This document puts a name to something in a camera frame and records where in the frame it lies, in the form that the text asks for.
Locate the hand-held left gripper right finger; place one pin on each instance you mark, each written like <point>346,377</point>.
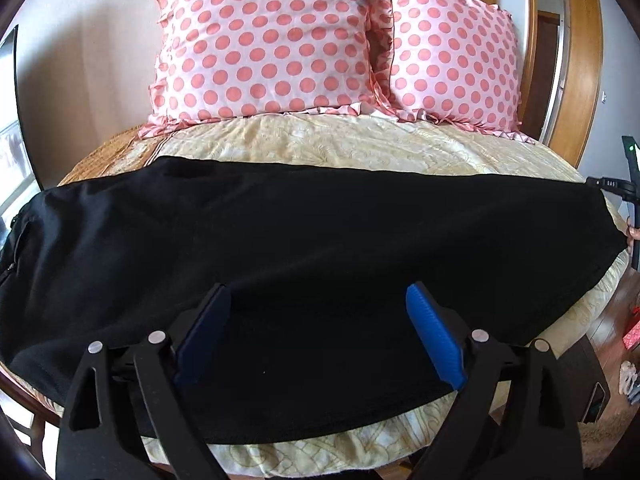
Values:
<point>434,336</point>

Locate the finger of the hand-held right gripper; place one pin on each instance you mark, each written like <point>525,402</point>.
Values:
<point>606,183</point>

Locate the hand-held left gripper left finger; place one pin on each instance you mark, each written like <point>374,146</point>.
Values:
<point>201,334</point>

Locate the black pants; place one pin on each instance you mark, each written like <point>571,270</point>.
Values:
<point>310,240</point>

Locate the person's right hand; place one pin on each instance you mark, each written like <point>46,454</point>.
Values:
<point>634,234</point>

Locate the red packet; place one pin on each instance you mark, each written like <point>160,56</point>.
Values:
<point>633,332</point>

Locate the pale slippers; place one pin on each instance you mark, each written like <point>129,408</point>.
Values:
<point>630,382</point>

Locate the brown woven bed mat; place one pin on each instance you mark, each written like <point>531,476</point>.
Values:
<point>115,152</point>

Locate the small pink polka dot pillow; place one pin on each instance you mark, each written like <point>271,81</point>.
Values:
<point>450,55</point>

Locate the cream patterned quilt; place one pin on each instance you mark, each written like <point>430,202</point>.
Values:
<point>350,142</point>

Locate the large pink polka dot pillow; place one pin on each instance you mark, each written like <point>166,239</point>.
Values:
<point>260,40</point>

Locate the wooden door frame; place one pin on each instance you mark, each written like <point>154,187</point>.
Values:
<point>582,60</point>

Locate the wooden bed frame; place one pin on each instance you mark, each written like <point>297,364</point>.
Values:
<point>522,35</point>

